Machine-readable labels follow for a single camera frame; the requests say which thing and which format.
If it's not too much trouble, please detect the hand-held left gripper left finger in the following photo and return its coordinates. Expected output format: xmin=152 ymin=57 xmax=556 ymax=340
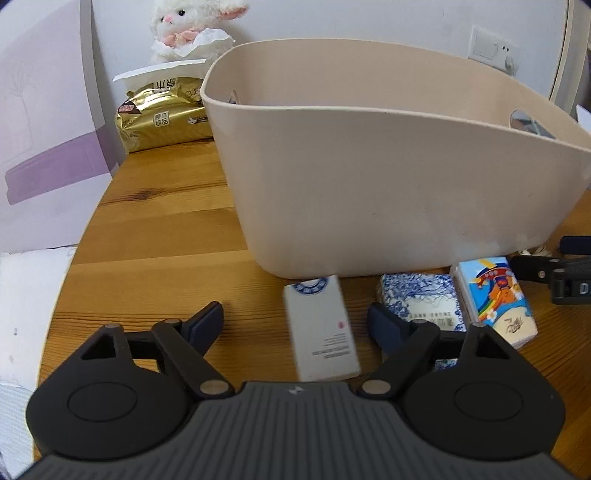
xmin=81 ymin=301 xmax=235 ymax=397

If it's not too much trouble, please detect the white chair backrest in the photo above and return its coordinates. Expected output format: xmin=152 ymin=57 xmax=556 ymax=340
xmin=547 ymin=0 xmax=591 ymax=108

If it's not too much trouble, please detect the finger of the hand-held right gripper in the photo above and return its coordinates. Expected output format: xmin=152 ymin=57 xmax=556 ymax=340
xmin=510 ymin=236 xmax=591 ymax=305

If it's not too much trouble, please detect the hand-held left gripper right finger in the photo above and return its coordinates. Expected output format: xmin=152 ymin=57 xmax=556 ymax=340
xmin=356 ymin=303 xmax=510 ymax=397

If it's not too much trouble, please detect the beige plastic storage basket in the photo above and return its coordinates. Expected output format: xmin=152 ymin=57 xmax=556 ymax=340
xmin=200 ymin=39 xmax=591 ymax=280

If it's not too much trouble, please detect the white and purple board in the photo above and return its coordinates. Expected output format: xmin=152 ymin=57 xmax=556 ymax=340
xmin=0 ymin=0 xmax=113 ymax=254

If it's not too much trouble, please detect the white tissue pack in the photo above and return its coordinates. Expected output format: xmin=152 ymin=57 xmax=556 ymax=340
xmin=283 ymin=274 xmax=361 ymax=382

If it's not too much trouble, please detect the colourful cartoon tissue pack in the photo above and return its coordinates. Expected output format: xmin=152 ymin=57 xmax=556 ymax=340
xmin=451 ymin=256 xmax=539 ymax=347

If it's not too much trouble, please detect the white plush lamb toy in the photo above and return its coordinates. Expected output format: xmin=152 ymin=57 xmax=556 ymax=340
xmin=149 ymin=0 xmax=250 ymax=65

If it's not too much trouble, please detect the blue patterned tissue pack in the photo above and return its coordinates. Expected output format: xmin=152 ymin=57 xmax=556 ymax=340
xmin=378 ymin=272 xmax=468 ymax=371

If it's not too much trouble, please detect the white wall socket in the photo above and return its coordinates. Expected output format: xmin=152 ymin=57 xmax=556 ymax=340
xmin=468 ymin=26 xmax=520 ymax=76

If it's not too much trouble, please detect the gold tissue package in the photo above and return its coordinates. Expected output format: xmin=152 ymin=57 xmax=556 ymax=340
xmin=115 ymin=76 xmax=214 ymax=153

